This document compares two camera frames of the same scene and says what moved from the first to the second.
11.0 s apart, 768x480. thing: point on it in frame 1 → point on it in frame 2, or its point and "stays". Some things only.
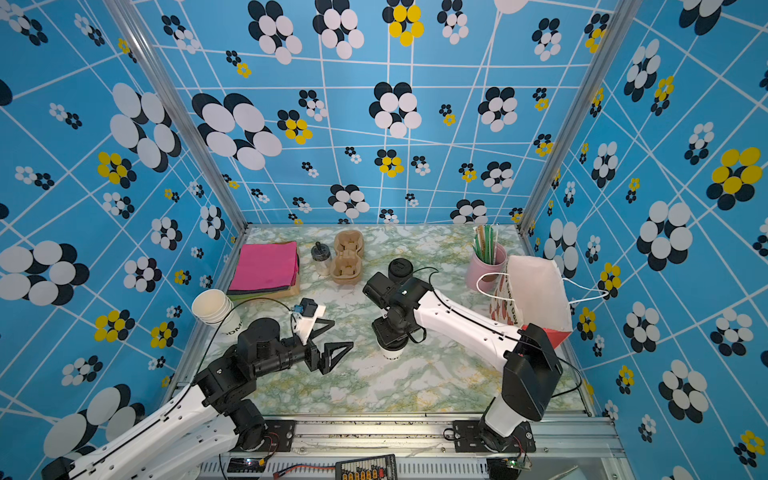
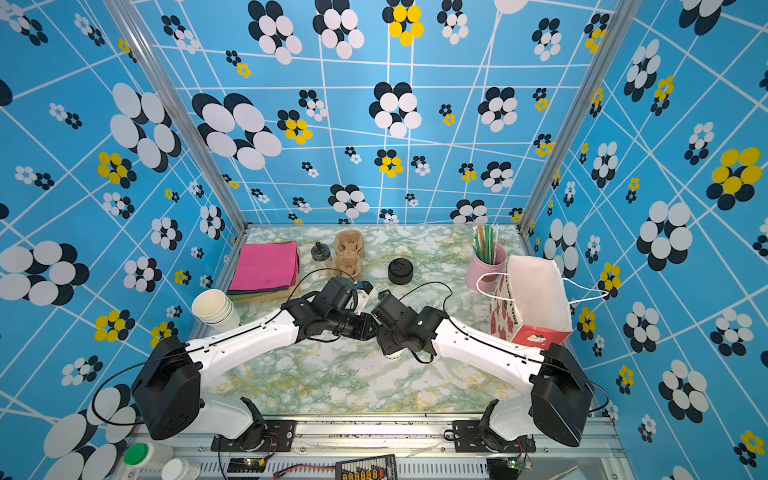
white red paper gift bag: x=530 y=290 stays
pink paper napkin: x=265 y=265 stays
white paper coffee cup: x=391 y=355 stays
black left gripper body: x=312 y=356 → x=355 y=326
